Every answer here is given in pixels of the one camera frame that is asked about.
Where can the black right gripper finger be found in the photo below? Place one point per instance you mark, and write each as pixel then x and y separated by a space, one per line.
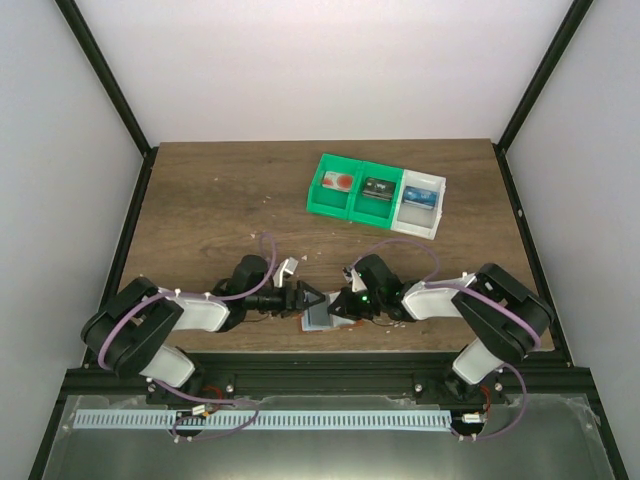
pixel 341 300
pixel 339 310

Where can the brown leather card holder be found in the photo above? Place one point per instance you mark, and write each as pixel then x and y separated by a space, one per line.
pixel 317 319

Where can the black frame post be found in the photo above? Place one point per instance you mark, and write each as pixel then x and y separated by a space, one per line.
pixel 89 45
pixel 562 38

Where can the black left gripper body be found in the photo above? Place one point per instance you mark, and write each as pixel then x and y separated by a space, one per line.
pixel 291 300

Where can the black left back frame post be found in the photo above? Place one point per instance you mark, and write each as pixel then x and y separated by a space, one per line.
pixel 89 45

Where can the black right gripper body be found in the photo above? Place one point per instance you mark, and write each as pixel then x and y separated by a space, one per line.
pixel 343 302

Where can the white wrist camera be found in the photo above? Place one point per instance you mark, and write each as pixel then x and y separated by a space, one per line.
pixel 285 270
pixel 354 279

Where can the light blue slotted cable duct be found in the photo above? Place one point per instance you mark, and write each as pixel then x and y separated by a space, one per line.
pixel 418 420

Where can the blue card stack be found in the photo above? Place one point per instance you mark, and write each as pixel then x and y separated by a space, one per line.
pixel 420 197

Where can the black right back frame post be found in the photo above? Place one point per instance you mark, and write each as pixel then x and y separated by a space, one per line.
pixel 562 38

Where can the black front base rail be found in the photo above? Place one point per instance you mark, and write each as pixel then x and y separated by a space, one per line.
pixel 420 376

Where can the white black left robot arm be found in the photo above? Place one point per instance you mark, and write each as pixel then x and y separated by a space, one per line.
pixel 129 333

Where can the red white card stack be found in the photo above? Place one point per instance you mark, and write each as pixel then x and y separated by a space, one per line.
pixel 338 181

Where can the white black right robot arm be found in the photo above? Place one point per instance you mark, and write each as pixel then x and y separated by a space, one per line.
pixel 507 318

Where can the middle green plastic bin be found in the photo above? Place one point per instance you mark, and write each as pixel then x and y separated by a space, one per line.
pixel 372 211

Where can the black VIP card stack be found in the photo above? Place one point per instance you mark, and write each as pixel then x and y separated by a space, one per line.
pixel 377 188

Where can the green plastic bin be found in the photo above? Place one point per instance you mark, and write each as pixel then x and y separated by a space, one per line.
pixel 327 202
pixel 372 211

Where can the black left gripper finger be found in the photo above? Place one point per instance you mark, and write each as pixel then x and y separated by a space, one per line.
pixel 307 293
pixel 304 307

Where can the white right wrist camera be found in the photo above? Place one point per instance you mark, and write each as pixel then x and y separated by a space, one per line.
pixel 354 279

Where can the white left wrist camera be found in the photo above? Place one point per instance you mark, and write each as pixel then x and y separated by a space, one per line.
pixel 285 270

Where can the left green plastic bin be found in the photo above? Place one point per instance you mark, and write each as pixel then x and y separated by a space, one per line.
pixel 327 202

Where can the white plastic bin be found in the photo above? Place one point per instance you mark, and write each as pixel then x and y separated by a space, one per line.
pixel 415 221

